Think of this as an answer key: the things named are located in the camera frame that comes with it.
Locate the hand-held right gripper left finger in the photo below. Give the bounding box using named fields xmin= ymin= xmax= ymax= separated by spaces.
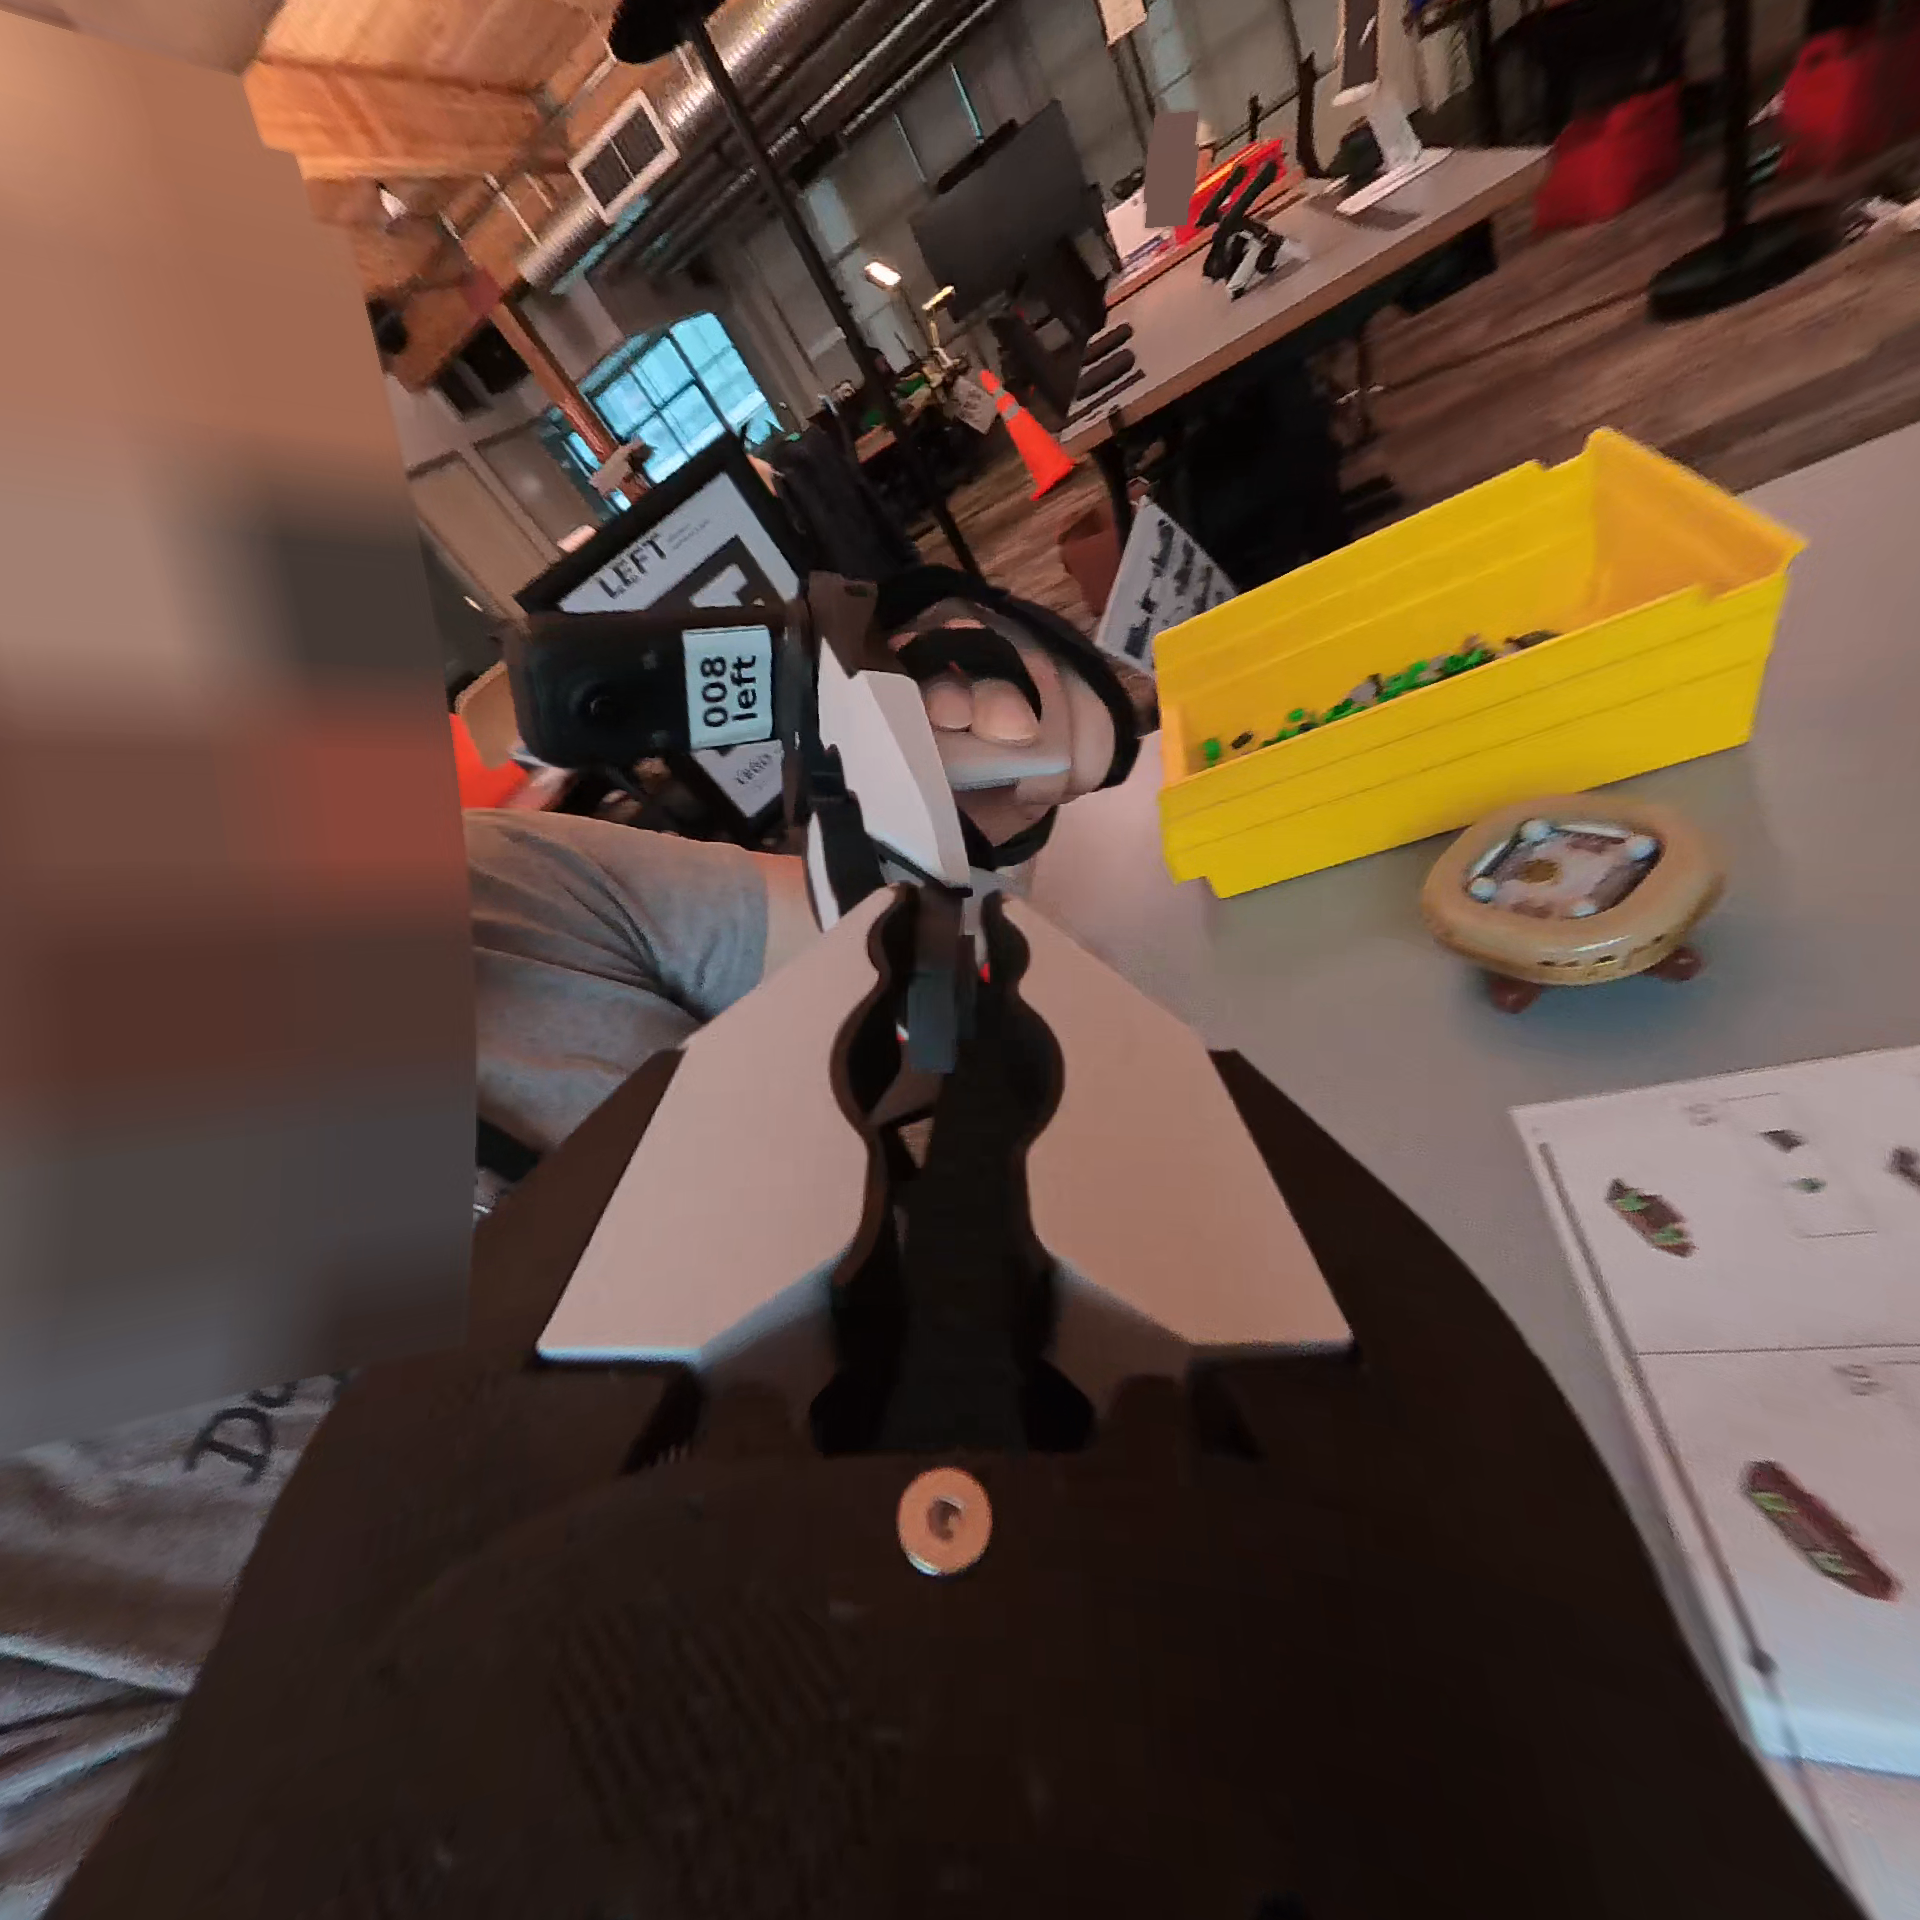
xmin=532 ymin=885 xmax=920 ymax=1449

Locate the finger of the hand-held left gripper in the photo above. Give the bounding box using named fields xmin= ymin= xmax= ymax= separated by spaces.
xmin=805 ymin=803 xmax=894 ymax=936
xmin=816 ymin=667 xmax=981 ymax=904

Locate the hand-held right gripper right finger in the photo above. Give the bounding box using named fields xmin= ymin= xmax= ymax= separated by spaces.
xmin=982 ymin=891 xmax=1355 ymax=1391

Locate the dark grey brick piece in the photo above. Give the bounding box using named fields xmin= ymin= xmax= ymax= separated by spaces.
xmin=895 ymin=885 xmax=981 ymax=1076

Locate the person's left hand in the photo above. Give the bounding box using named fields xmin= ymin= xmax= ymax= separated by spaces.
xmin=892 ymin=592 xmax=1157 ymax=845

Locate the orange traffic cone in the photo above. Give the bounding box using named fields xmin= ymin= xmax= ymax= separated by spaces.
xmin=447 ymin=711 xmax=530 ymax=811
xmin=976 ymin=369 xmax=1082 ymax=505

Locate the grey printed shirt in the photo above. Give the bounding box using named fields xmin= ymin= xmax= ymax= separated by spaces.
xmin=0 ymin=810 xmax=819 ymax=1920

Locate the paned window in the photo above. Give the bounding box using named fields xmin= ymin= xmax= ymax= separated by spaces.
xmin=575 ymin=312 xmax=784 ymax=472

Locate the white printed board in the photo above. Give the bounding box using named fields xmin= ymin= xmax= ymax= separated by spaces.
xmin=1099 ymin=498 xmax=1239 ymax=673

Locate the yellow plastic bin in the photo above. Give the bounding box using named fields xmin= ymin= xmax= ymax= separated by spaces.
xmin=1152 ymin=428 xmax=1808 ymax=904

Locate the tan round brick model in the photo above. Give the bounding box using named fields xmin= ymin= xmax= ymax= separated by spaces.
xmin=1419 ymin=791 xmax=1728 ymax=1017

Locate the pile of small bricks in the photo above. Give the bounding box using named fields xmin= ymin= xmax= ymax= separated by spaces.
xmin=1198 ymin=631 xmax=1562 ymax=764

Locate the white air vent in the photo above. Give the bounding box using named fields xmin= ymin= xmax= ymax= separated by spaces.
xmin=566 ymin=90 xmax=672 ymax=220

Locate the black monitor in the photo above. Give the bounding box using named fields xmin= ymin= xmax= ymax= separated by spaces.
xmin=907 ymin=104 xmax=1114 ymax=301

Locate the white instruction booklet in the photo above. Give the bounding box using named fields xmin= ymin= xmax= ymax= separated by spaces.
xmin=1510 ymin=1048 xmax=1920 ymax=1920

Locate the black white device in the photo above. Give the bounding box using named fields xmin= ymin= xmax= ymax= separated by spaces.
xmin=1191 ymin=143 xmax=1296 ymax=297

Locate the black floor stand pole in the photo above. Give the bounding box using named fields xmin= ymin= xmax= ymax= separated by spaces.
xmin=1647 ymin=0 xmax=1848 ymax=325
xmin=607 ymin=0 xmax=984 ymax=579

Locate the grey background table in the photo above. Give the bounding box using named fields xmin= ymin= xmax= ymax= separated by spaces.
xmin=1101 ymin=143 xmax=1554 ymax=452

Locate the red bag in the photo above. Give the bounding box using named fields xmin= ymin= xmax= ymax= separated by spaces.
xmin=1536 ymin=83 xmax=1688 ymax=232
xmin=1776 ymin=24 xmax=1920 ymax=169

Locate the silver air duct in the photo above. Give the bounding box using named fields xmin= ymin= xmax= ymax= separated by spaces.
xmin=517 ymin=0 xmax=963 ymax=296

